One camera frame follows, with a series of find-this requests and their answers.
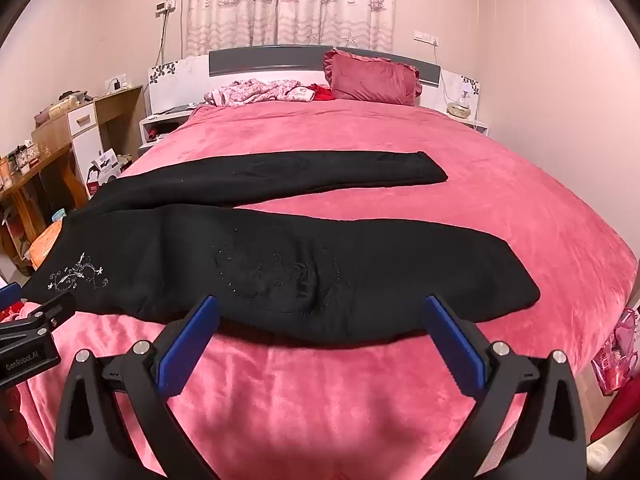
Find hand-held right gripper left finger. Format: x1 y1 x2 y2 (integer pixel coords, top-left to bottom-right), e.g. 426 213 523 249
52 294 220 480

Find pink floral clothes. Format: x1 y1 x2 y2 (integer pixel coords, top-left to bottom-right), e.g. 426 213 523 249
205 79 316 108

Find dark pink ruffled pillow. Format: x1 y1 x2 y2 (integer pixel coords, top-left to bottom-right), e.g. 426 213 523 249
324 49 423 107

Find orange plastic stool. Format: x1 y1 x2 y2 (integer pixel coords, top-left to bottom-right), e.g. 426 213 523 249
30 220 64 270

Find grey and white headboard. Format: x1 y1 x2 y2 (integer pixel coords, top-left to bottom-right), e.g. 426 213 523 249
147 46 481 111

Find printed curtain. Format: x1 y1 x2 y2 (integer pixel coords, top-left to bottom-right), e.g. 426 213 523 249
182 0 401 58

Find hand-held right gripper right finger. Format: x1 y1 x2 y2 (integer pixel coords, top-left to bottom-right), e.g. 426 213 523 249
424 295 588 480

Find white and red cardboard box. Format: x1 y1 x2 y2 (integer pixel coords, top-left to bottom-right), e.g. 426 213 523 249
85 149 132 197

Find wooden desk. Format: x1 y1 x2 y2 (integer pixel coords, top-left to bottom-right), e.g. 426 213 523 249
0 145 88 273

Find black pants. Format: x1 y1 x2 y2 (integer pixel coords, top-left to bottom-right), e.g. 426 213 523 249
22 150 542 348

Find wooden cabinet with white drawers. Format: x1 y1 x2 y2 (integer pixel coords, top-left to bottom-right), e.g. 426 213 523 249
32 85 146 196

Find white nightstand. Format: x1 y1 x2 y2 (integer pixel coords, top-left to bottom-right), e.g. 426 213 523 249
137 105 197 156
445 110 490 137

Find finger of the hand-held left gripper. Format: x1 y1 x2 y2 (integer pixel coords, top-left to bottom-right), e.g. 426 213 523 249
0 282 22 318
0 292 77 357

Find pink gift bag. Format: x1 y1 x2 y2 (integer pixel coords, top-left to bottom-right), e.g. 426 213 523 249
591 307 640 396

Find pink bed blanket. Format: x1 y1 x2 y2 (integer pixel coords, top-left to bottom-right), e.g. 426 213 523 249
15 97 640 480

